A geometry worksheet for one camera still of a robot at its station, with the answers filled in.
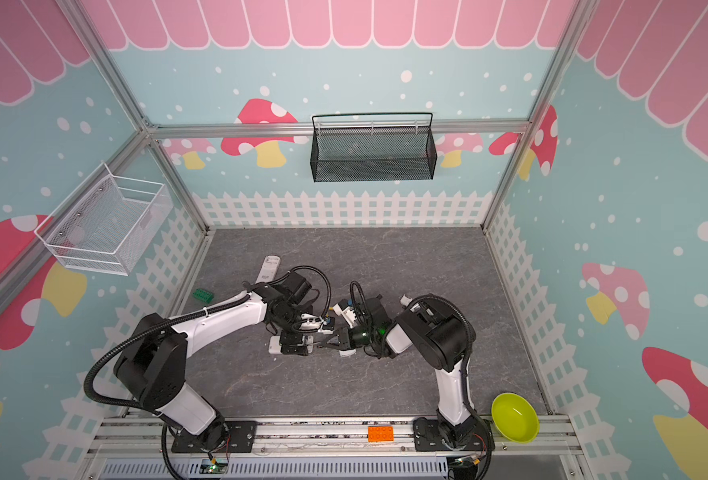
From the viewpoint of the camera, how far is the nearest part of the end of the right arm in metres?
0.77

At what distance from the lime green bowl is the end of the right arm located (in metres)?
0.32

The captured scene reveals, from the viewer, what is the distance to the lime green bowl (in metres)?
0.75
